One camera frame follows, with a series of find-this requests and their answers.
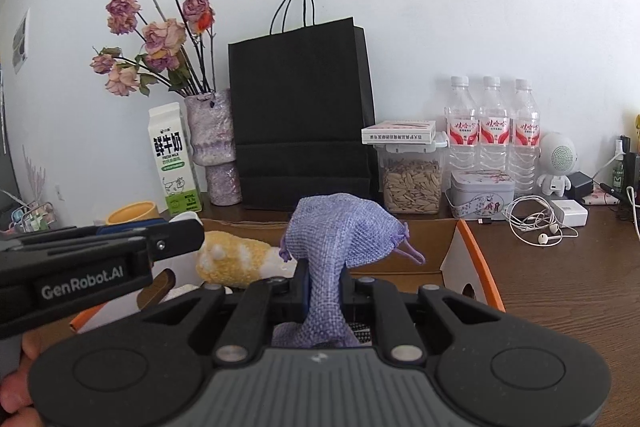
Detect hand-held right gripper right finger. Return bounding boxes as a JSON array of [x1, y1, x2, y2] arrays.
[[341, 269, 503, 364]]

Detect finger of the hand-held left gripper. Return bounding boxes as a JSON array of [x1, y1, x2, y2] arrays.
[[97, 218, 170, 235], [146, 219, 206, 267]]

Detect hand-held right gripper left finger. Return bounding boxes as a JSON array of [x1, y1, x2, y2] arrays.
[[140, 259, 311, 365]]

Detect yellow white plush toy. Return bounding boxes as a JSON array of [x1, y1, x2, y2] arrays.
[[196, 230, 297, 290]]

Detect purple woven pouch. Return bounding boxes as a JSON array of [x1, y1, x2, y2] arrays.
[[272, 193, 426, 349]]

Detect red cardboard box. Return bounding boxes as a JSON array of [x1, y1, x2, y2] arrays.
[[70, 217, 506, 335]]

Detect person's left hand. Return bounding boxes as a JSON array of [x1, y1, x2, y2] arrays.
[[0, 334, 41, 427]]

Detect yellow mug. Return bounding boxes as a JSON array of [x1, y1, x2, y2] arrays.
[[106, 201, 160, 226]]

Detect white milk carton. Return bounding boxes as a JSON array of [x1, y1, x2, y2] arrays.
[[147, 103, 203, 216]]

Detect pale purple dried sprigs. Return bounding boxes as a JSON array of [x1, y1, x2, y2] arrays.
[[21, 144, 50, 205]]

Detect purple mottled vase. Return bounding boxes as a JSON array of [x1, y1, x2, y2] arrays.
[[184, 89, 243, 206]]

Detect clear container of seeds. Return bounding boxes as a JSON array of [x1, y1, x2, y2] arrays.
[[372, 132, 449, 215]]

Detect floral tin box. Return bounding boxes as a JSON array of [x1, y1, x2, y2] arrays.
[[445, 169, 516, 220]]

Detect flat white box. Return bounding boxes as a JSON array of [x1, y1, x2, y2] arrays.
[[361, 120, 437, 144]]

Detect black paper bag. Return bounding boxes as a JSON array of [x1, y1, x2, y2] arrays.
[[228, 0, 378, 212]]

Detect dried pink roses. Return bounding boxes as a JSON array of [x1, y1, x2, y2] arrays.
[[91, 0, 217, 98]]

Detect white earphones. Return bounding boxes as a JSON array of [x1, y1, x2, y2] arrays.
[[501, 194, 581, 248]]

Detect white charger block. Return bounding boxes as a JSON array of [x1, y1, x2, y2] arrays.
[[550, 199, 589, 227]]

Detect white robot-shaped speaker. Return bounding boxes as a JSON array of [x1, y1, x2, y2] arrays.
[[536, 132, 581, 196]]

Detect black power adapter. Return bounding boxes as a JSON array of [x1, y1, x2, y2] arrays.
[[567, 171, 595, 200]]

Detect black pen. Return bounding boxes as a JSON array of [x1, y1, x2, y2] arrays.
[[599, 181, 626, 202]]

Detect wire rack of toiletries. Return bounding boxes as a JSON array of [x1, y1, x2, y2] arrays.
[[0, 189, 58, 240]]

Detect wall notice sheet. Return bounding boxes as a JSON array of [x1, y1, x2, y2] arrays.
[[11, 9, 32, 75]]

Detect white charging cable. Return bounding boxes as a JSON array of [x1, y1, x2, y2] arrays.
[[597, 154, 640, 242]]

